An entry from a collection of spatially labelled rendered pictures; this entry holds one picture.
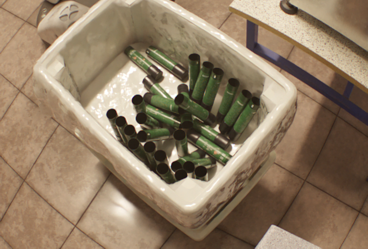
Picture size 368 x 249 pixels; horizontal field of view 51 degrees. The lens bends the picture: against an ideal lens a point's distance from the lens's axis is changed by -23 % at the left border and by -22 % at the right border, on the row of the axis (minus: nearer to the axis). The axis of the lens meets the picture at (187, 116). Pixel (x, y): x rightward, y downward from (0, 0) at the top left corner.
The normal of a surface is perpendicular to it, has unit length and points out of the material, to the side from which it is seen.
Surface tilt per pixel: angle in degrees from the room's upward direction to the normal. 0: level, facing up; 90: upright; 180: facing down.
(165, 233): 0
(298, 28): 0
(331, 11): 90
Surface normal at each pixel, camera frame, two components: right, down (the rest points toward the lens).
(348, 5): -0.55, 0.77
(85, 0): -0.06, -0.43
